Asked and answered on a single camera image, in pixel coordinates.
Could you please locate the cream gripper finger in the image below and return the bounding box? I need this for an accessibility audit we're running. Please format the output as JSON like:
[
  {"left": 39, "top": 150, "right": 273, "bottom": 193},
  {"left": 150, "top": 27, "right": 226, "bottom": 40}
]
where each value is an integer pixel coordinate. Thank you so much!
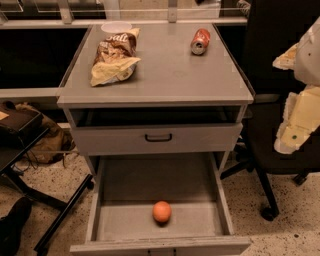
[
  {"left": 272, "top": 44, "right": 297, "bottom": 70},
  {"left": 274, "top": 85, "right": 320, "bottom": 154}
]

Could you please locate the orange fruit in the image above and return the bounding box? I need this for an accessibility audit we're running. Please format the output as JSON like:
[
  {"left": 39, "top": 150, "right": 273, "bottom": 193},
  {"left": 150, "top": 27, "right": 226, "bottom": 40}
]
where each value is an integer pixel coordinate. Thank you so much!
[{"left": 152, "top": 201, "right": 172, "bottom": 223}]

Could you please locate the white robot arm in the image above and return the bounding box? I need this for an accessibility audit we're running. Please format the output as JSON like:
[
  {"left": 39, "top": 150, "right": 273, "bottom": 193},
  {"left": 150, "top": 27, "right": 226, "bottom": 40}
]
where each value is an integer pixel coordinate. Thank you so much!
[{"left": 273, "top": 17, "right": 320, "bottom": 154}]

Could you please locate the grey drawer cabinet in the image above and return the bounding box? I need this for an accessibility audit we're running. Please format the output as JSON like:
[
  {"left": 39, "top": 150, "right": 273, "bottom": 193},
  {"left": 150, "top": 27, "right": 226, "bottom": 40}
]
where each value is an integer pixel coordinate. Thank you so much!
[{"left": 58, "top": 23, "right": 253, "bottom": 172}]

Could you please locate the open grey middle drawer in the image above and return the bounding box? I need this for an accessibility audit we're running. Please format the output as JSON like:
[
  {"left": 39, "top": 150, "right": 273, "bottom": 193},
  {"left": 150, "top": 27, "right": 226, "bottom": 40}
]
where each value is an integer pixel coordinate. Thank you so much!
[{"left": 70, "top": 153, "right": 250, "bottom": 256}]

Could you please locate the black office chair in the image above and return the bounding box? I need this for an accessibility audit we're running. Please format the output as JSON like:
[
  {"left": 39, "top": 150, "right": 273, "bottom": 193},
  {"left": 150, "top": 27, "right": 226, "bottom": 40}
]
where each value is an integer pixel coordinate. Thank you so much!
[{"left": 218, "top": 0, "right": 320, "bottom": 221}]

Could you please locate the red soda can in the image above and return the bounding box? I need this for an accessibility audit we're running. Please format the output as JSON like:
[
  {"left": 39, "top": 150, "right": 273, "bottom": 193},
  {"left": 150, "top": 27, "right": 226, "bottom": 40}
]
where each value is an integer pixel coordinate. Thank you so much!
[{"left": 190, "top": 28, "right": 211, "bottom": 55}]

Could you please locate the brown salt chip bag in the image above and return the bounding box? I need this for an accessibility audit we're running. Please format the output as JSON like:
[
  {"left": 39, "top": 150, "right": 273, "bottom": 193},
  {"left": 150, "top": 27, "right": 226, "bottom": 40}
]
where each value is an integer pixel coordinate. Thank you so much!
[{"left": 90, "top": 28, "right": 140, "bottom": 87}]

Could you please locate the white plastic bowl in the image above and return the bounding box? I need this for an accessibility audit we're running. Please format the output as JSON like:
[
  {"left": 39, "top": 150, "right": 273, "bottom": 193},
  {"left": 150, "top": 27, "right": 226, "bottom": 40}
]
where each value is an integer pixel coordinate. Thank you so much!
[{"left": 101, "top": 21, "right": 132, "bottom": 34}]

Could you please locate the brown backpack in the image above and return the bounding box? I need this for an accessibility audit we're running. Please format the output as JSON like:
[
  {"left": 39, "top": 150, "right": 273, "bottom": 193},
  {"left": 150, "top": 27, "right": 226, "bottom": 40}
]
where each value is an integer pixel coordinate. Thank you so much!
[{"left": 14, "top": 103, "right": 75, "bottom": 164}]

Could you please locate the black side table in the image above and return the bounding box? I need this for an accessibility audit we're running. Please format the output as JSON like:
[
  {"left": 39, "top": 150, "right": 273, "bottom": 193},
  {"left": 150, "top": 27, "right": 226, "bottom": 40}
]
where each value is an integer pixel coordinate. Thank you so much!
[{"left": 0, "top": 101, "right": 94, "bottom": 256}]

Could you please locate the black shoe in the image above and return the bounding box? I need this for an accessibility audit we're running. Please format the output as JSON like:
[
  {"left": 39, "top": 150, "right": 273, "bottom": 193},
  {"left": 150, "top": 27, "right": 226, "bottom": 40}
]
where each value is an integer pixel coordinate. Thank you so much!
[{"left": 0, "top": 197, "right": 32, "bottom": 256}]

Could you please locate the grey top drawer black handle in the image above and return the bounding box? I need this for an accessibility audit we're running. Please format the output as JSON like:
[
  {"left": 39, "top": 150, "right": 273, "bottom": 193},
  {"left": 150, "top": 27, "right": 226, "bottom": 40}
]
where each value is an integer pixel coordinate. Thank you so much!
[{"left": 72, "top": 123, "right": 242, "bottom": 156}]

